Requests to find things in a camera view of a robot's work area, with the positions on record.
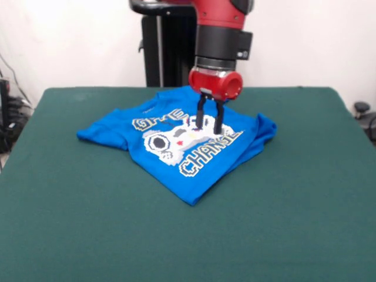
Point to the dark green table cloth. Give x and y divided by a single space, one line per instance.
58 220

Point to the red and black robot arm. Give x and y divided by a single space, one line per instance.
220 32

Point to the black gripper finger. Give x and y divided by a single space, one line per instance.
201 113
218 117

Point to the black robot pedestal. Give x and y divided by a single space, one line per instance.
167 53

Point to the blue t-shirt with white print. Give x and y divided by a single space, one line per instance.
205 176

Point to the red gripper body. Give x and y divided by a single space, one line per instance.
211 83

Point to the black electronics box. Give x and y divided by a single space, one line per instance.
4 100

